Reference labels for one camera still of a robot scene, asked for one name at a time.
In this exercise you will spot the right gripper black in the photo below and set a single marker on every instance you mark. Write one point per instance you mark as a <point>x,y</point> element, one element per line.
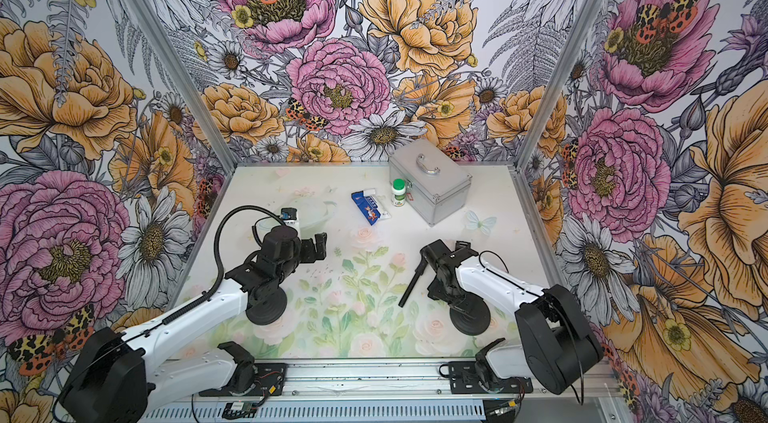
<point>438,285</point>

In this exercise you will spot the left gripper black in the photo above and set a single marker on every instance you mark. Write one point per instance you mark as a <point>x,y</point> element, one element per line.
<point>307,246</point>

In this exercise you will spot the black round stand base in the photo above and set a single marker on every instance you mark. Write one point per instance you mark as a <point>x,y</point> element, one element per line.
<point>470,316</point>

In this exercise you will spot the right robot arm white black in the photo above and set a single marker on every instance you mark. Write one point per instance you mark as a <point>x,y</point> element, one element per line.
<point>556,345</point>

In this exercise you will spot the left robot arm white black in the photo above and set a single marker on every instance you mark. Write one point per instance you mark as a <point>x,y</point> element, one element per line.
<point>120,376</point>

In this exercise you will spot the silver aluminium first aid case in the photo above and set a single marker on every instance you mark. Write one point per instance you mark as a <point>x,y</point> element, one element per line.
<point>436,186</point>

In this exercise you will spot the blue white bandage packet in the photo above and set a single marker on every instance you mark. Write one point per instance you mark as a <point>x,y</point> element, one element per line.
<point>370,206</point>

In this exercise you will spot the white bottle green cap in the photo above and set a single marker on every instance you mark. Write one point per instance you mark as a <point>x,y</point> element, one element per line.
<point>399,192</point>

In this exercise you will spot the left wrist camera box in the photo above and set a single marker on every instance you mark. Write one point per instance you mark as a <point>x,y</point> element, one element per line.
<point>289,217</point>

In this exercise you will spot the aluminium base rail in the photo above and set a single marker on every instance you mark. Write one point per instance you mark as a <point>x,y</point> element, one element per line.
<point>410,378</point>

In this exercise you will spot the white perforated cable tray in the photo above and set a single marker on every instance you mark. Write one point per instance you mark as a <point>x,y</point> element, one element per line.
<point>282,410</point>

